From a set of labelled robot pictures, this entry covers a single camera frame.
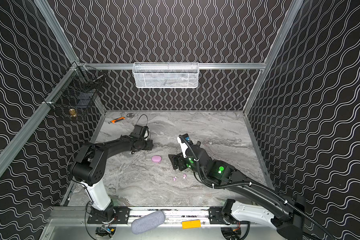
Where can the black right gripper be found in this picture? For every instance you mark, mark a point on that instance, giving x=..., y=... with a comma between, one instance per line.
x=177, y=161

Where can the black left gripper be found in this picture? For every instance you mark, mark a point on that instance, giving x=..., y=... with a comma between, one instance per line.
x=147, y=144

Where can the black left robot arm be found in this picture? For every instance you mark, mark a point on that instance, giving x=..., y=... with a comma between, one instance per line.
x=90, y=163

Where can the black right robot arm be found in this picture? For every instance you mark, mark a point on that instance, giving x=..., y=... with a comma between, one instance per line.
x=284, y=214

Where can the grey fabric pouch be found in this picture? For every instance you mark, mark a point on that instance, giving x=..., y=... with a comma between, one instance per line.
x=148, y=222

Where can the yellow block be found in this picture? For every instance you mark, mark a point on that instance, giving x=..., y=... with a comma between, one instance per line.
x=191, y=224

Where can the brass fitting in basket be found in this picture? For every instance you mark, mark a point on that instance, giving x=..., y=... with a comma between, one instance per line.
x=73, y=113

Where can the orange handled adjustable wrench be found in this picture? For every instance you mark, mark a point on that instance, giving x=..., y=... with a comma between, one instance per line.
x=130, y=115

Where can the white mesh wall basket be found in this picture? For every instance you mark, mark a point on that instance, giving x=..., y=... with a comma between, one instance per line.
x=164, y=75

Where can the black wire wall basket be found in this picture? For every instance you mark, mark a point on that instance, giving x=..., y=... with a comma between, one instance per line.
x=79, y=93

